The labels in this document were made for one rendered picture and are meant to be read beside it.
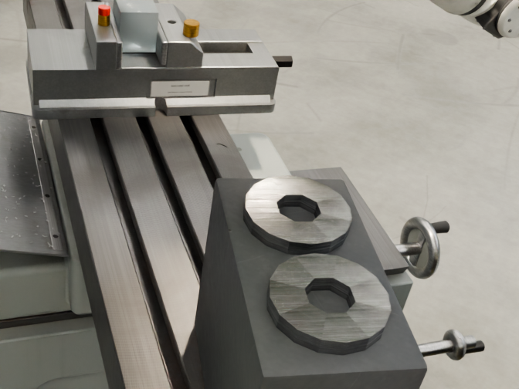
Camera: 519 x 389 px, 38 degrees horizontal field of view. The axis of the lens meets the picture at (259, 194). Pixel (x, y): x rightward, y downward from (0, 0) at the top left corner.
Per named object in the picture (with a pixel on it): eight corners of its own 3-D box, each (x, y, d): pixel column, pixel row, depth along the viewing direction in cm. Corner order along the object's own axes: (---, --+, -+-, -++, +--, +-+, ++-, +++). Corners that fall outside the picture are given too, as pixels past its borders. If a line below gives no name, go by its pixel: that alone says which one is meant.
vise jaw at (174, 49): (182, 27, 115) (185, 3, 113) (201, 67, 106) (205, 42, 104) (144, 27, 113) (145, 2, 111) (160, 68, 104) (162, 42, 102)
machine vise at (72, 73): (248, 64, 124) (258, 1, 118) (276, 113, 113) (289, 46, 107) (25, 65, 113) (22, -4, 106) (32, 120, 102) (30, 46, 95)
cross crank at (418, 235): (415, 248, 150) (433, 201, 143) (446, 289, 142) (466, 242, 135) (344, 256, 145) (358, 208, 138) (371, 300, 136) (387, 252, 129)
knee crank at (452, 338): (471, 337, 146) (482, 316, 142) (488, 361, 141) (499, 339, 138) (371, 356, 138) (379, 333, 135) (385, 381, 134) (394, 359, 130)
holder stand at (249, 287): (306, 318, 80) (348, 166, 68) (368, 513, 64) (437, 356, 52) (193, 323, 78) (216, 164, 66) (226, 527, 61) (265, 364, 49)
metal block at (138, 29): (147, 32, 111) (150, -6, 107) (155, 52, 106) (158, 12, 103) (112, 32, 109) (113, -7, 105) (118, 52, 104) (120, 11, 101)
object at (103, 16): (108, 21, 104) (109, 4, 103) (110, 26, 103) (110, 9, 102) (96, 21, 104) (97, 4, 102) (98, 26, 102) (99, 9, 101)
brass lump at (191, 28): (196, 30, 106) (198, 18, 105) (200, 38, 104) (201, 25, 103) (181, 30, 105) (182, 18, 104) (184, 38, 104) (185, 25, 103)
